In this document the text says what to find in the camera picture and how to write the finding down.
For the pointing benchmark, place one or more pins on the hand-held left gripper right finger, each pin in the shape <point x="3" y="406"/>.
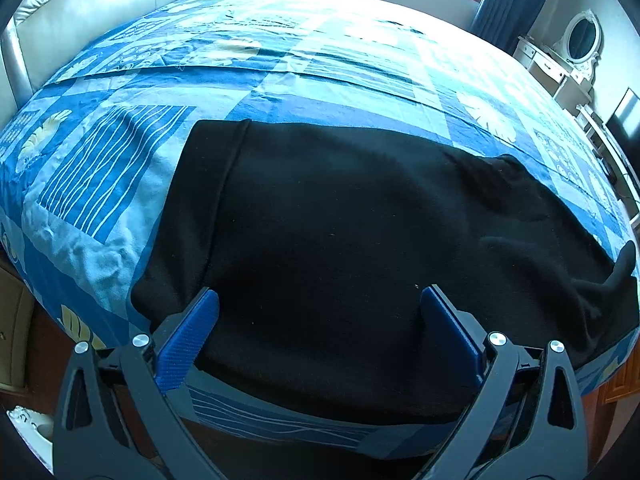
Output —
<point x="452" y="335"/>

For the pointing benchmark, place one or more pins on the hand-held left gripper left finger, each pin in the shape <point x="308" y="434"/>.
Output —
<point x="187" y="340"/>

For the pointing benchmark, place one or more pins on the black pants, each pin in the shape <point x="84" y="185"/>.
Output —
<point x="325" y="235"/>

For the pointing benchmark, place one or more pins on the wooden nightstand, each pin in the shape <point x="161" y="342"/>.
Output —
<point x="15" y="330"/>

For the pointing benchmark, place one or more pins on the wooden furniture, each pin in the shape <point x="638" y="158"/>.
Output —
<point x="620" y="382"/>

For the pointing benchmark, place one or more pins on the white ornate object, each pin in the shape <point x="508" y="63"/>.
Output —
<point x="30" y="422"/>

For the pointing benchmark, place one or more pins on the white television cabinet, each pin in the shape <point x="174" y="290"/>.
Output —
<point x="607" y="155"/>

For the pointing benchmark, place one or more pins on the blue patterned bed sheet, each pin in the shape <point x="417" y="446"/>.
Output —
<point x="150" y="85"/>

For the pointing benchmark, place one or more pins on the flat screen television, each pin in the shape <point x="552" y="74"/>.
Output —
<point x="625" y="120"/>

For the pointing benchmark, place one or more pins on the white vanity with oval mirror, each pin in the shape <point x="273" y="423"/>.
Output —
<point x="582" y="40"/>

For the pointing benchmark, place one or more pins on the dark blue curtain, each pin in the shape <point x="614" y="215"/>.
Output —
<point x="502" y="0"/>

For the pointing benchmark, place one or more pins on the cream leather headboard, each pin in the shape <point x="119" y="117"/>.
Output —
<point x="75" y="15"/>

